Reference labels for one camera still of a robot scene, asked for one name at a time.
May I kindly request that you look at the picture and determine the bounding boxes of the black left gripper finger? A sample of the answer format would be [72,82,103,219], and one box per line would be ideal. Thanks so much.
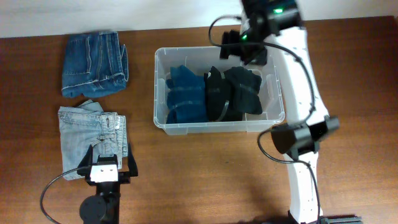
[127,143,138,177]
[77,145,93,176]

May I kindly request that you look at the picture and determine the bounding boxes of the light blue jeans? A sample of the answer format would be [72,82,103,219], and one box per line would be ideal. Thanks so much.
[58,100,127,172]

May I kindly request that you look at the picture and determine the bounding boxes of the black garment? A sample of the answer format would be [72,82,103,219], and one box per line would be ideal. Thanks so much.
[204,66,243,122]
[224,67,263,115]

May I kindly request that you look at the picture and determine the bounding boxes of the dark blue garment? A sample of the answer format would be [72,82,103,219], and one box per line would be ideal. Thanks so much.
[166,65,208,124]

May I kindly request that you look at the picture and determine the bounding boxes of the dark blue jeans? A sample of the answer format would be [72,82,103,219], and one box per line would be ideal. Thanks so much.
[62,31,129,98]

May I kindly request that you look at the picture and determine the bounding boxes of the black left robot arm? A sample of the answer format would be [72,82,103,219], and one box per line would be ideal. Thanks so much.
[77,145,138,224]

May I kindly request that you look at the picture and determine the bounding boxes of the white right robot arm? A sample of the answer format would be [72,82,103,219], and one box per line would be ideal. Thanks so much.
[220,0,362,224]

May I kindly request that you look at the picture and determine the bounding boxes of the clear plastic storage container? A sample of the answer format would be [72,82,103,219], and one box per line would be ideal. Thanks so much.
[154,46,285,136]

